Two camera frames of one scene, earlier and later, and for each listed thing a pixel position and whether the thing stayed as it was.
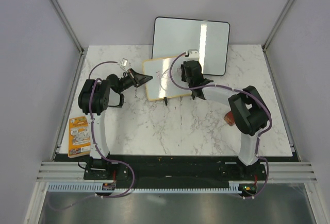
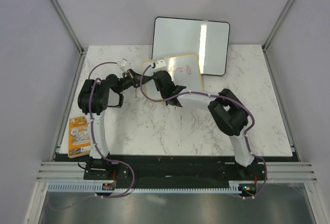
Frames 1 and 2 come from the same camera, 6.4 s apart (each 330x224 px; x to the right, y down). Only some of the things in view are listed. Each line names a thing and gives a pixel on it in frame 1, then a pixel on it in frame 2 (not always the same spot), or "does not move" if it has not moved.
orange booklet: x=79 y=137 does not move
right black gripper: x=184 y=78 → x=167 y=72
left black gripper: x=140 y=79 does not move
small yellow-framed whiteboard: x=161 y=85 does not move
